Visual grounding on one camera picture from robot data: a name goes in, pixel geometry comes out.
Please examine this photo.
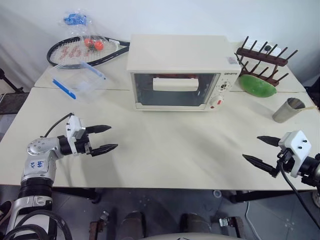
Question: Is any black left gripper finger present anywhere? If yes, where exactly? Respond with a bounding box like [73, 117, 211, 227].
[85, 124, 112, 134]
[90, 143, 119, 158]

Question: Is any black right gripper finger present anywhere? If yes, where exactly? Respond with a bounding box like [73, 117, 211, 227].
[256, 135, 281, 148]
[241, 154, 279, 179]

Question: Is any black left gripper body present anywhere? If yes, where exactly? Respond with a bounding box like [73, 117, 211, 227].
[74, 134, 95, 158]

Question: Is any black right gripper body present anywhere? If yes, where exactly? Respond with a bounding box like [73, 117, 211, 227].
[274, 146, 295, 176]

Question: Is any white red oven timer knob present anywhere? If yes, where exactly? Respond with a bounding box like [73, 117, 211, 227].
[209, 94, 225, 110]

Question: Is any white toaster oven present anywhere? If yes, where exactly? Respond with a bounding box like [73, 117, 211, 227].
[126, 34, 243, 112]

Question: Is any metal cup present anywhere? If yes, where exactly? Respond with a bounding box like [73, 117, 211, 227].
[272, 97, 307, 124]

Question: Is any black table leg bar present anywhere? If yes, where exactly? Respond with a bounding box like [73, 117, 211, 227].
[229, 189, 299, 204]

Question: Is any clear plastic storage container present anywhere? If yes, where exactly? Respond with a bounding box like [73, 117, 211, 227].
[48, 59, 108, 105]

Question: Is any blue container latch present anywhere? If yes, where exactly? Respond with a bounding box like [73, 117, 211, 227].
[79, 61, 107, 81]
[51, 78, 77, 100]

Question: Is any green leaf-shaped plate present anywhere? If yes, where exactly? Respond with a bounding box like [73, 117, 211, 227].
[237, 74, 278, 99]

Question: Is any dark rounded block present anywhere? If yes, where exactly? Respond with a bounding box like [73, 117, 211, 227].
[117, 211, 147, 240]

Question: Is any dark floor mat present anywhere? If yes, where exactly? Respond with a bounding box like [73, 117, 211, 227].
[0, 92, 31, 116]

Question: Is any dark wooden peg rack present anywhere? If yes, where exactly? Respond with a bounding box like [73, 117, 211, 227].
[234, 36, 300, 87]

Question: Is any black tennis racket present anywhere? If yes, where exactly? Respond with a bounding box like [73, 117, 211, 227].
[46, 36, 131, 69]

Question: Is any white power strip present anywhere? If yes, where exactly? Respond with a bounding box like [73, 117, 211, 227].
[243, 39, 289, 57]

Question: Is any black metal stand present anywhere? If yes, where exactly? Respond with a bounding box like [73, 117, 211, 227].
[0, 68, 25, 95]

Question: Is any clear plastic bag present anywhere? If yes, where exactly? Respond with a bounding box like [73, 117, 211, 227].
[56, 9, 106, 52]

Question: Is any blue item in bag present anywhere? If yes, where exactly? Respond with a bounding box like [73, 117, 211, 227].
[63, 14, 89, 26]

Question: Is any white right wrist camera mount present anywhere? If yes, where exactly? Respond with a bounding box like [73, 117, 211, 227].
[278, 130, 313, 179]

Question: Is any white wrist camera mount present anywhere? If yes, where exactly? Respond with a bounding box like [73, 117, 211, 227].
[278, 130, 313, 179]
[64, 115, 87, 154]

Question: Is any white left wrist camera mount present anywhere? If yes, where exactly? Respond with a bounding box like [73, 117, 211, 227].
[64, 115, 87, 154]

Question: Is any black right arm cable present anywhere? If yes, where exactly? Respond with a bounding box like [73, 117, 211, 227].
[276, 152, 320, 227]

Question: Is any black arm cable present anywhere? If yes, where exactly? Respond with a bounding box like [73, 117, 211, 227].
[39, 112, 75, 139]
[276, 152, 320, 227]

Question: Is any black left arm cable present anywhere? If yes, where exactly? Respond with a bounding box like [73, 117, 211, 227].
[39, 112, 75, 139]

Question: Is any white floor cable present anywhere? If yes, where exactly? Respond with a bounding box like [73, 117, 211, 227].
[244, 201, 254, 226]

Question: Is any glass oven door white handle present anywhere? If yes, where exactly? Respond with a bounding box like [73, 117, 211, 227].
[131, 71, 222, 107]

